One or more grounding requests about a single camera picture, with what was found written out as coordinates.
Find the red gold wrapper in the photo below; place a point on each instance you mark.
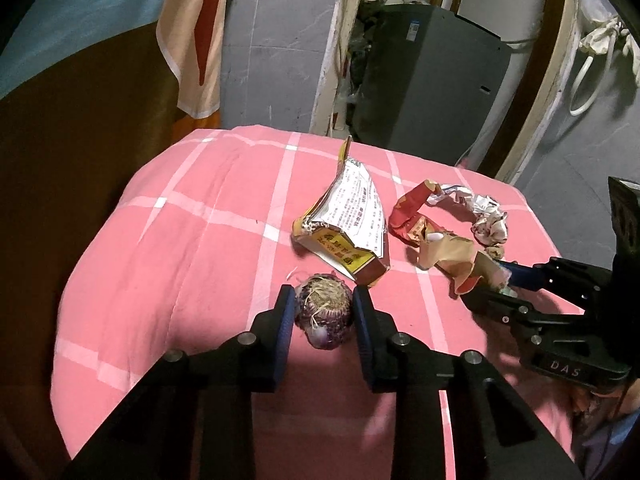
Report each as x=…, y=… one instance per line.
x=410, y=220

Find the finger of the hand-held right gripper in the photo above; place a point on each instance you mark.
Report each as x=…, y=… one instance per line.
x=495, y=305
x=520, y=275

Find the white printed wrapper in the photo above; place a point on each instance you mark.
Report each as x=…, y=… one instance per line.
x=487, y=220

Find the white painted door frame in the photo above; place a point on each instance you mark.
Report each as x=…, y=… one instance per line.
x=340, y=35

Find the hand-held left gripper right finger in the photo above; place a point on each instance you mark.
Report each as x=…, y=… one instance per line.
x=364, y=335

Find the cream red blue cloth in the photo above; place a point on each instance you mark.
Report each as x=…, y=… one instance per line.
x=175, y=60

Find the brown wooden door frame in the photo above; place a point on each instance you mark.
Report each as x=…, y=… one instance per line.
x=545, y=85

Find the pink plaid blanket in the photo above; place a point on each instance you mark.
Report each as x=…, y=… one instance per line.
x=200, y=240

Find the grey washing machine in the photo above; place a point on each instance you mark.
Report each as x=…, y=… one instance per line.
x=430, y=75

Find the purple onion bulb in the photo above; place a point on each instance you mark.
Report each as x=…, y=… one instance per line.
x=322, y=305

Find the person's right forearm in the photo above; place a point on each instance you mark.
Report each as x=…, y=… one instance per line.
x=610, y=440

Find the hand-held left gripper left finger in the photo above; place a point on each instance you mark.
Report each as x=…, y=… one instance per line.
x=284, y=330

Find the crushed yellow paper box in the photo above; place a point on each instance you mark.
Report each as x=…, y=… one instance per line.
x=350, y=210

